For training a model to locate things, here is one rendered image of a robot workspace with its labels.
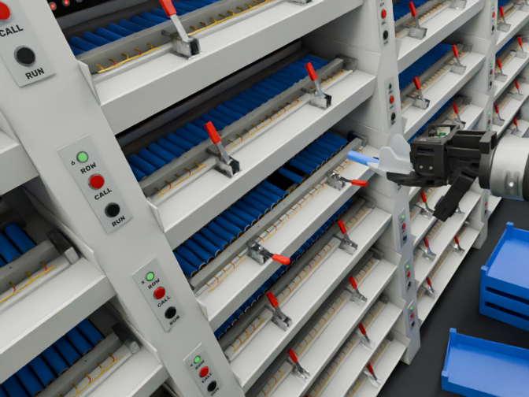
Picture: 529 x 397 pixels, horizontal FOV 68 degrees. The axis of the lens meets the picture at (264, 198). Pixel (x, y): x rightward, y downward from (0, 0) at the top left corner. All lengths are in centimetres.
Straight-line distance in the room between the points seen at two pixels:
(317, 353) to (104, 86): 81
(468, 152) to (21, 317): 65
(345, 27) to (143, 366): 78
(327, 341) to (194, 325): 50
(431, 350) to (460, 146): 111
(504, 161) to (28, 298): 66
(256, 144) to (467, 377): 119
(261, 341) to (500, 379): 98
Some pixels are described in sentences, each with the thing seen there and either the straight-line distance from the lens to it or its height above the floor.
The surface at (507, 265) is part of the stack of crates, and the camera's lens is 178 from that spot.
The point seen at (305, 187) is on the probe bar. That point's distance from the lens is 87.
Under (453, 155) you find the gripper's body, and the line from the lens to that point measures 69.
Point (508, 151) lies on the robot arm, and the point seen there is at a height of 106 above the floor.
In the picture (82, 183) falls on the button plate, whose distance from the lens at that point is 52.
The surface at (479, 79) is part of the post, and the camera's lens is 167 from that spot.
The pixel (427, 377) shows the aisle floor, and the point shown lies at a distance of 163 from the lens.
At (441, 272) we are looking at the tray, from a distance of 178.
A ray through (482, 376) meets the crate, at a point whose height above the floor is 0.
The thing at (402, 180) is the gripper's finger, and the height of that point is 99.
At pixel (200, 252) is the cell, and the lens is 77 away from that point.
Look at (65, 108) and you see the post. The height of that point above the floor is 129.
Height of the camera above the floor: 138
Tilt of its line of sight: 31 degrees down
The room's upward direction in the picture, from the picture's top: 17 degrees counter-clockwise
